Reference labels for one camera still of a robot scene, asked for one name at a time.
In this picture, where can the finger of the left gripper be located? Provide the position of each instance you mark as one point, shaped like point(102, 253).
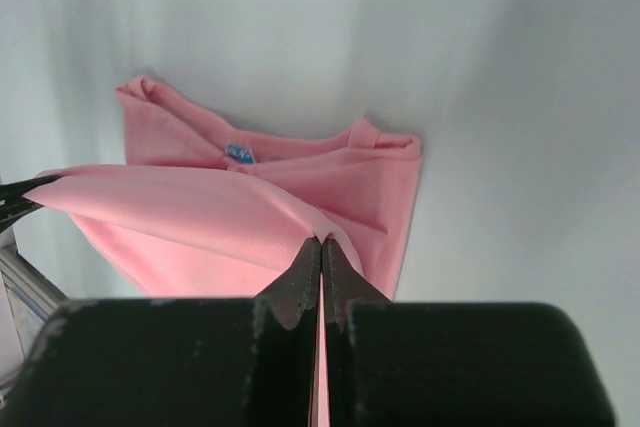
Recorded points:
point(15, 205)

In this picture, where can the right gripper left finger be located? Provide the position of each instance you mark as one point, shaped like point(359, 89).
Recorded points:
point(178, 361)

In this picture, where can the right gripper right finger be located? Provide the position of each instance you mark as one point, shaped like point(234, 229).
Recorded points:
point(452, 364)

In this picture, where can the aluminium frame rail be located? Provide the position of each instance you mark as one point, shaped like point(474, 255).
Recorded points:
point(32, 297)

